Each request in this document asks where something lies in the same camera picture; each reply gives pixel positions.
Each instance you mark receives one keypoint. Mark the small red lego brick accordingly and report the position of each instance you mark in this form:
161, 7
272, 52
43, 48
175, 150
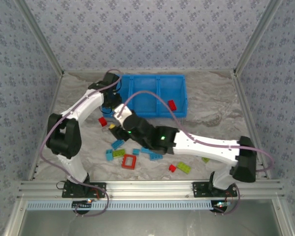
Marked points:
172, 168
103, 121

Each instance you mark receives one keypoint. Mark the lime green lego brick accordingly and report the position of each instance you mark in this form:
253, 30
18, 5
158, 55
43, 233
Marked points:
118, 154
183, 167
205, 160

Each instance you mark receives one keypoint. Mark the red lego window frame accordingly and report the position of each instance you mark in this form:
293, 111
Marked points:
128, 167

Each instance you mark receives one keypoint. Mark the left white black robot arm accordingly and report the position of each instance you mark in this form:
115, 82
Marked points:
91, 108

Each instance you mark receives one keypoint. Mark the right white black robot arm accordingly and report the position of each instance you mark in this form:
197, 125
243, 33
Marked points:
206, 152

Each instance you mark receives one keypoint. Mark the blue three-compartment plastic bin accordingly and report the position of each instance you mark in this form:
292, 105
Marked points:
169, 86

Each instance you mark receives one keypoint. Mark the black controller board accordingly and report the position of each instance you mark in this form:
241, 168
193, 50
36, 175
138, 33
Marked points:
220, 205
81, 204

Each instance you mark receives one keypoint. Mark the aluminium side rail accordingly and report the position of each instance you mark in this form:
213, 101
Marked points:
248, 110
55, 98

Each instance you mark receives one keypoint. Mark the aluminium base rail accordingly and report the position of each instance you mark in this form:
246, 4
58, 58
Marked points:
147, 189

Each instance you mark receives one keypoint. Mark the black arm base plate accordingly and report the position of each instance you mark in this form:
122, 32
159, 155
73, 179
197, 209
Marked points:
199, 190
99, 189

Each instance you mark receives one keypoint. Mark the grey back frame rail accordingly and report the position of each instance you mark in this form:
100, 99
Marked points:
186, 70

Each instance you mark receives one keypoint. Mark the aluminium frame post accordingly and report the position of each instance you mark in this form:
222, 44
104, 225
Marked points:
40, 37
284, 218
257, 37
14, 218

